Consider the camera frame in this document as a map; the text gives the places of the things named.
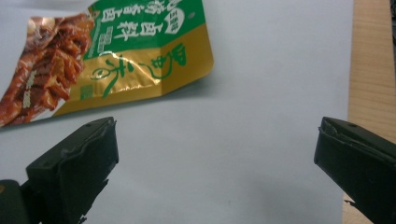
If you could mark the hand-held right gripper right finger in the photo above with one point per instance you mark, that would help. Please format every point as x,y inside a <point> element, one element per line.
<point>358,168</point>

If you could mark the white paper sheet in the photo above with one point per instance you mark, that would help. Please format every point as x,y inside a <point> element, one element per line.
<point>218,130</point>

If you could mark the green and gold snack packet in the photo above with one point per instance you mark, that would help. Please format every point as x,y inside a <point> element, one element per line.
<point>93,59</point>

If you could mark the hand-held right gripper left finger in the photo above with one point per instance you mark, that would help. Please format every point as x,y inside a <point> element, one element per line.
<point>74,174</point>

